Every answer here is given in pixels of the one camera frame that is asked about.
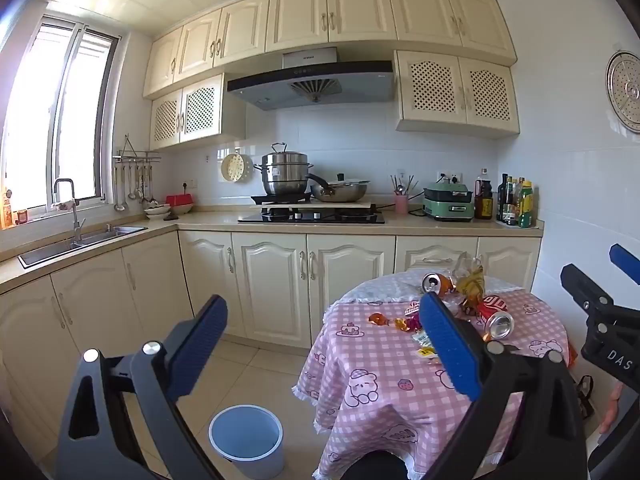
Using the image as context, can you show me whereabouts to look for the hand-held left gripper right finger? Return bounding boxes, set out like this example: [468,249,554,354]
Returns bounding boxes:
[418,291,588,480]

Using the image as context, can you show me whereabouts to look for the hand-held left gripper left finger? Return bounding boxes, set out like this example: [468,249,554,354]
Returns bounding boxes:
[56,294,231,480]

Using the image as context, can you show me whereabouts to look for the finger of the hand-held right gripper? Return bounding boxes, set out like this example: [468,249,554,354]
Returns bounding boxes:
[560,263,614,321]
[608,243,640,285]

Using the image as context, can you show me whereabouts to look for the white blue waste bin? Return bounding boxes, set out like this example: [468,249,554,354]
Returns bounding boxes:
[208,406,285,480]

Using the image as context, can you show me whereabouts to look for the person's right hand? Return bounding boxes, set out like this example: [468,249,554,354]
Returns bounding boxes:
[599,384,624,436]

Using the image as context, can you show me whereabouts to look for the yellow green snack wrappers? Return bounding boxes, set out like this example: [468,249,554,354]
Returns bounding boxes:
[411,330,441,362]

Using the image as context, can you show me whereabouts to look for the red drink can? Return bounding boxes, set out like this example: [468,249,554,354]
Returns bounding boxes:
[477,295,516,339]

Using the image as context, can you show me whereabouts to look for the yellow brown plastic bag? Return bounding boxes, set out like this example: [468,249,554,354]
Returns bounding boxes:
[457,272,489,307]

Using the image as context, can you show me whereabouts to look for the orange drink can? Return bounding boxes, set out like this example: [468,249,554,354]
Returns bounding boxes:
[421,272,456,296]

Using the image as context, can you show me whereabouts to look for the pink checked tablecloth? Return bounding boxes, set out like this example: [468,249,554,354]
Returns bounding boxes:
[292,280,574,480]

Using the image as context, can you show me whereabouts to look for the clear printed plastic wrapper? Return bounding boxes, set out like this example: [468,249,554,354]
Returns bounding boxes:
[451,252,485,281]

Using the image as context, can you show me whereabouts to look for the white checked cloth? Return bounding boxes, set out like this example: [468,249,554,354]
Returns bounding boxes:
[334,267,526,307]

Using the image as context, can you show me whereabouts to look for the cream lower cabinets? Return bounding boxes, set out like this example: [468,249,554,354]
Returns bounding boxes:
[0,230,543,461]

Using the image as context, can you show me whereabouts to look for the cream cabinets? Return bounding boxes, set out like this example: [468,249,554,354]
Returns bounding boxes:
[142,0,518,98]
[0,230,543,461]

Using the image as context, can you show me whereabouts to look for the green bottle yellow label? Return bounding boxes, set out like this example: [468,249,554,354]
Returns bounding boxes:
[517,180,535,229]

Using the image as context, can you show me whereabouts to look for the dark soy sauce bottle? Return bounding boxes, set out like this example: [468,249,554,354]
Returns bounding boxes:
[474,168,495,220]

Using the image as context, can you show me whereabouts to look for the green electric cooker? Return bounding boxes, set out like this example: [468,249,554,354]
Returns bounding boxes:
[422,183,476,223]

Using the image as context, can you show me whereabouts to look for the red container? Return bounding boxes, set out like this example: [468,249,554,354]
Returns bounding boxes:
[165,193,196,216]

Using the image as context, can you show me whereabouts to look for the steel sink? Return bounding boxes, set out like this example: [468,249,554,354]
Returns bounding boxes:
[17,225,149,269]

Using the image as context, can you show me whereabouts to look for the black gas stove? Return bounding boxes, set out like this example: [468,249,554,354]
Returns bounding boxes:
[237,207,387,225]

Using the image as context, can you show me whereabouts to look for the row of hanging utensils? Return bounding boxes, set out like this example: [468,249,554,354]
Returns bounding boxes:
[112,160,154,212]

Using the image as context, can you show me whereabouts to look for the steel faucet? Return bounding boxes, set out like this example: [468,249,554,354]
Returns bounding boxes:
[52,178,86,244]

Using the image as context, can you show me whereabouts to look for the cream perforated round plate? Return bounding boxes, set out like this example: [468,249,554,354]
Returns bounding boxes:
[220,151,251,184]

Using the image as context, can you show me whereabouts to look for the steel frying pan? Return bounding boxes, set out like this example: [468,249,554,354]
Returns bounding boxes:
[306,172,371,203]

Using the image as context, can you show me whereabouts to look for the steel steamer pot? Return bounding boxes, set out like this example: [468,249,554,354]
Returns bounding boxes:
[252,142,316,196]

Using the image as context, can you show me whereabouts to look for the metal utensil rack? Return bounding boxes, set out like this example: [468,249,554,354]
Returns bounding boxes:
[114,135,162,164]

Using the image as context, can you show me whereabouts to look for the cream lattice door cabinet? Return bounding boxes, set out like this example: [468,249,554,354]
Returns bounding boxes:
[149,74,247,151]
[394,50,521,140]

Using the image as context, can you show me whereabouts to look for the window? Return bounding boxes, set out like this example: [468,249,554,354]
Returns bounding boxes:
[0,12,121,231]

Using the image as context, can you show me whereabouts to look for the grey range hood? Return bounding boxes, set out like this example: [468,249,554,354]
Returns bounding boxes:
[226,46,397,112]

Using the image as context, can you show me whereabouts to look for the cream upper cabinets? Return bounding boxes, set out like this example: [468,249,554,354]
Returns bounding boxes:
[142,0,518,98]

